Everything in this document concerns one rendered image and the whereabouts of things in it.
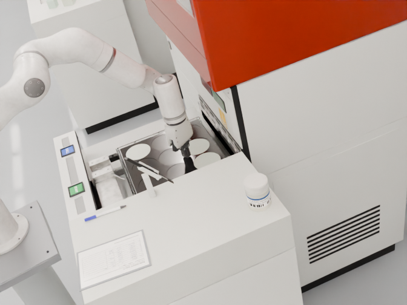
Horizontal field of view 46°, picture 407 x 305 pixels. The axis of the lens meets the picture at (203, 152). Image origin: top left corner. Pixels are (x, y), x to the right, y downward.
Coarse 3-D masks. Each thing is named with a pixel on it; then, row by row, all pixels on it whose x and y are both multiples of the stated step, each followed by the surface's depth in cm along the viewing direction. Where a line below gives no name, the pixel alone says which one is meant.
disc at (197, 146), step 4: (192, 140) 187; (196, 140) 186; (200, 140) 186; (204, 140) 185; (192, 144) 185; (196, 144) 185; (200, 144) 184; (204, 144) 184; (208, 144) 183; (192, 148) 183; (196, 148) 182; (200, 148) 182; (204, 148) 181; (192, 152) 181; (196, 152) 180; (200, 152) 180
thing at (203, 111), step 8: (200, 104) 198; (200, 112) 204; (208, 112) 193; (208, 120) 200; (216, 128) 185; (216, 136) 191; (224, 136) 178; (224, 144) 186; (232, 144) 173; (232, 152) 180
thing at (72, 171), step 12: (72, 132) 199; (60, 144) 194; (72, 144) 192; (60, 156) 187; (72, 156) 186; (60, 168) 181; (72, 168) 180; (84, 168) 177; (72, 180) 174; (84, 180) 172; (84, 192) 166; (72, 204) 163; (84, 204) 162; (72, 216) 158
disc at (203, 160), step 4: (208, 152) 179; (212, 152) 179; (200, 156) 178; (204, 156) 178; (208, 156) 177; (212, 156) 177; (216, 156) 176; (196, 160) 177; (200, 160) 176; (204, 160) 176; (208, 160) 175; (212, 160) 175; (216, 160) 174; (196, 164) 175; (200, 164) 175; (204, 164) 174; (208, 164) 174
